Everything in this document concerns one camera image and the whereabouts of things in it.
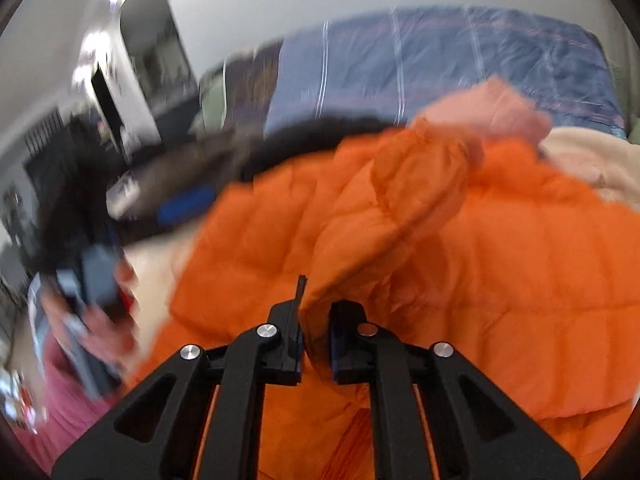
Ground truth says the person's left hand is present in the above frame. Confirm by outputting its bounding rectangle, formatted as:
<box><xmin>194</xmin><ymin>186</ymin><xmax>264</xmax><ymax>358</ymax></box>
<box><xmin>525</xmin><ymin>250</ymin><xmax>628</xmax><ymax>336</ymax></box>
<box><xmin>42</xmin><ymin>260</ymin><xmax>141</xmax><ymax>386</ymax></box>

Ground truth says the orange puffer jacket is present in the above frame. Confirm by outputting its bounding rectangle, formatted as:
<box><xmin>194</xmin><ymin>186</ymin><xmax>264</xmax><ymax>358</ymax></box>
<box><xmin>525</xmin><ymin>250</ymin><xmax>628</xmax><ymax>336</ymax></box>
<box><xmin>125</xmin><ymin>117</ymin><xmax>640</xmax><ymax>480</ymax></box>

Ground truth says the person's left forearm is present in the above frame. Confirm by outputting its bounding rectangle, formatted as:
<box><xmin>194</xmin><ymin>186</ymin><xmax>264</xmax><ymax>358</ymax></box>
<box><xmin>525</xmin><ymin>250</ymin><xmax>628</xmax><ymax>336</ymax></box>
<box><xmin>15</xmin><ymin>330</ymin><xmax>131</xmax><ymax>461</ymax></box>

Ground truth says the dark wooden headboard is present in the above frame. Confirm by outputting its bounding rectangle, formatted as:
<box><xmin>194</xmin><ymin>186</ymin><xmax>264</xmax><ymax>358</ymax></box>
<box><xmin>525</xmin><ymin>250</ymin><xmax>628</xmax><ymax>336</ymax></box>
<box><xmin>224</xmin><ymin>42</ymin><xmax>282</xmax><ymax>128</ymax></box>

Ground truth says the blue plaid quilt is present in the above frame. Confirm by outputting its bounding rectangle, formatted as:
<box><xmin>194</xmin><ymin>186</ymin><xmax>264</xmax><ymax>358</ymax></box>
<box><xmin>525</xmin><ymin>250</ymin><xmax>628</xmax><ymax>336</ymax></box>
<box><xmin>262</xmin><ymin>5</ymin><xmax>628</xmax><ymax>136</ymax></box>

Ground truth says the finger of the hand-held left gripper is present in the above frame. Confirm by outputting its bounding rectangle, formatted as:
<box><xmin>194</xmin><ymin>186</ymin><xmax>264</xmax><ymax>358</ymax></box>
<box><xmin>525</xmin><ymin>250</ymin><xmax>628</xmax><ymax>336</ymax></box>
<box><xmin>107</xmin><ymin>185</ymin><xmax>216</xmax><ymax>251</ymax></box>

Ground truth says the black flat screen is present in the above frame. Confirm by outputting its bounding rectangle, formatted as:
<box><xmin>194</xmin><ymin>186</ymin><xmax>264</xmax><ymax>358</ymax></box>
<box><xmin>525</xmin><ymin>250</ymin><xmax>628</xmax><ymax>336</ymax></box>
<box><xmin>90</xmin><ymin>67</ymin><xmax>127</xmax><ymax>151</ymax></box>

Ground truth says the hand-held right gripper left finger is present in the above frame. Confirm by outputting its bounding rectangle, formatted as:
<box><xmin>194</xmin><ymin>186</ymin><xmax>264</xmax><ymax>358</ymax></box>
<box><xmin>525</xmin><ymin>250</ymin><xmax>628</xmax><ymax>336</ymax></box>
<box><xmin>51</xmin><ymin>275</ymin><xmax>307</xmax><ymax>480</ymax></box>

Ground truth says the pink garment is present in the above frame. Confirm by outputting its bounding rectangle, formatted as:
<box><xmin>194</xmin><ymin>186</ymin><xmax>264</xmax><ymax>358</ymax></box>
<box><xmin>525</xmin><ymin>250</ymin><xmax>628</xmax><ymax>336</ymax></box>
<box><xmin>420</xmin><ymin>76</ymin><xmax>553</xmax><ymax>146</ymax></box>

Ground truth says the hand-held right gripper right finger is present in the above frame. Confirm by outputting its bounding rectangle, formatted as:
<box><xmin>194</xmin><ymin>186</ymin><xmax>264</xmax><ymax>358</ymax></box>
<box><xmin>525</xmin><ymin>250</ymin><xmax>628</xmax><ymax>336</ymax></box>
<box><xmin>327</xmin><ymin>300</ymin><xmax>581</xmax><ymax>480</ymax></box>

